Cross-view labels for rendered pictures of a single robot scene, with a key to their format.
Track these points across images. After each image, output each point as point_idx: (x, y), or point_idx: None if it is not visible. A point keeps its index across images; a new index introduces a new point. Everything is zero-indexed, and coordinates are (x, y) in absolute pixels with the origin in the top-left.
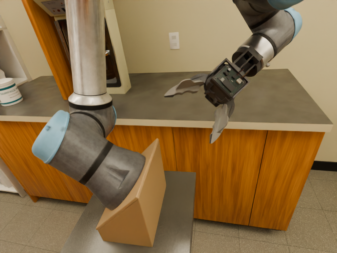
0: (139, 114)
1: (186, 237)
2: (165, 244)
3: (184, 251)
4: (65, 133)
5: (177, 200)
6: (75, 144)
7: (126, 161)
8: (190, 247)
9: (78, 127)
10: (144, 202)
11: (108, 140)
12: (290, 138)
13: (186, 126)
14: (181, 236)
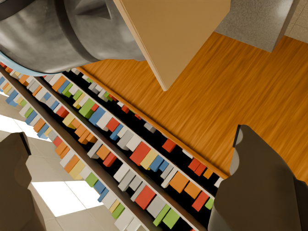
0: None
1: (281, 6)
2: (246, 10)
3: (274, 24)
4: (47, 73)
5: None
6: (65, 69)
7: (119, 54)
8: (285, 19)
9: (36, 63)
10: (178, 67)
11: (62, 29)
12: None
13: None
14: (274, 2)
